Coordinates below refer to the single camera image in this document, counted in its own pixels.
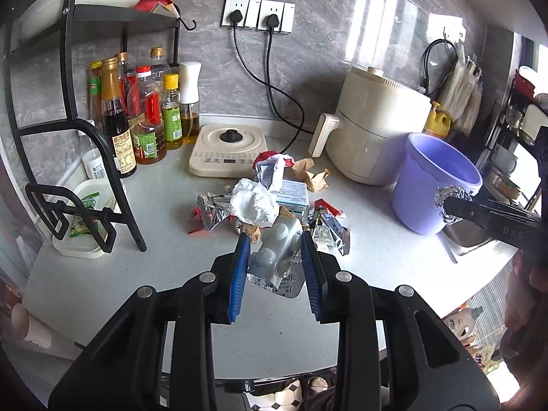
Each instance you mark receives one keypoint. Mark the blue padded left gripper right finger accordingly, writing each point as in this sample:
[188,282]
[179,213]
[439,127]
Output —
[320,269]

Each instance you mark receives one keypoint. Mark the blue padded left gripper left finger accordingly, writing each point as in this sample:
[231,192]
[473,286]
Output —
[231,273]

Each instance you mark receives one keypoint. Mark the grey plastic blister tray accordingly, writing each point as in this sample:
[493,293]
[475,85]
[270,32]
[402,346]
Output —
[279,244]

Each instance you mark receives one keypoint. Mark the white tissue paper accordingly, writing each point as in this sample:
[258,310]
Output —
[253,204]

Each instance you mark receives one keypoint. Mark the red wrapper piece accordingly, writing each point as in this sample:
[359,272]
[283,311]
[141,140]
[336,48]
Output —
[321,205]

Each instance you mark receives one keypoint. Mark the white printed cardboard box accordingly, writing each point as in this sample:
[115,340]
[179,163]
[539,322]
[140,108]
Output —
[293,195]

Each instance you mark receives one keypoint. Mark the brown paper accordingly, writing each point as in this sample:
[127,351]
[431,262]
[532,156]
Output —
[303,172]

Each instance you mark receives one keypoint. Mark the silver foil snack wrapper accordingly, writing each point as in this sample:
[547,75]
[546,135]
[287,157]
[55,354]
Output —
[213,209]

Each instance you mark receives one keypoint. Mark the black metal kitchen rack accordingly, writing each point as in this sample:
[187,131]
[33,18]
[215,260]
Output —
[53,204]

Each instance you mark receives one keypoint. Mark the person's right hand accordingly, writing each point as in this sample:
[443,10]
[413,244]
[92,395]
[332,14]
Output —
[522,283]

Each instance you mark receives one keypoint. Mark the black storage shelf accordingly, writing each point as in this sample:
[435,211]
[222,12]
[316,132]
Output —
[511,125]

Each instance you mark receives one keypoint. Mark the red white crumpled wrapper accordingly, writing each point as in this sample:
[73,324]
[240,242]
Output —
[268,169]

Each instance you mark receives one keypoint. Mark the purple plastic bucket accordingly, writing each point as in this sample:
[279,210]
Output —
[430,165]

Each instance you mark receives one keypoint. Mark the cream induction cooker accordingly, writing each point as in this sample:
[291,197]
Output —
[224,151]

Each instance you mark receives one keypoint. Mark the hanging plastic bags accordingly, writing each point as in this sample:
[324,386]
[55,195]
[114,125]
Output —
[460,97]

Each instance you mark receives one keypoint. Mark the cream air fryer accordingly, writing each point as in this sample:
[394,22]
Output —
[365,137]

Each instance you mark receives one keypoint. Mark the yellow cap green label bottle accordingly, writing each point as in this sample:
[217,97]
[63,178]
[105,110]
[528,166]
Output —
[171,112]

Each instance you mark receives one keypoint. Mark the small white cap bottle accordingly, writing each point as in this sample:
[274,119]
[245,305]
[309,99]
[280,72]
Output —
[92,159]

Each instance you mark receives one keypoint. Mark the dark soy sauce bottle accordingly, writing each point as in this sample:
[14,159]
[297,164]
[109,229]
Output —
[114,118]

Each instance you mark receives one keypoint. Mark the white top oil sprayer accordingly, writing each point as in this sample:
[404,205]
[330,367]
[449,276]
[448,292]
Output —
[189,73]

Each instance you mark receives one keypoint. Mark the gold cap clear bottle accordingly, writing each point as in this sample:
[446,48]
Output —
[158,65]

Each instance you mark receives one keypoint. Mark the green label bottle behind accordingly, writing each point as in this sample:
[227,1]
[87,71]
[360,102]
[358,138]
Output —
[95,104]

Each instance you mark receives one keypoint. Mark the red bowl on rack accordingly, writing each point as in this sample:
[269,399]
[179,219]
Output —
[158,7]

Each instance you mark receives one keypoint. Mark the red handled oil bottle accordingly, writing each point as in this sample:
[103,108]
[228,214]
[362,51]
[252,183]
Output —
[145,117]

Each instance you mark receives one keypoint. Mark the white wall socket panel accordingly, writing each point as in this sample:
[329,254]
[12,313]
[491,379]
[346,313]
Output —
[255,12]

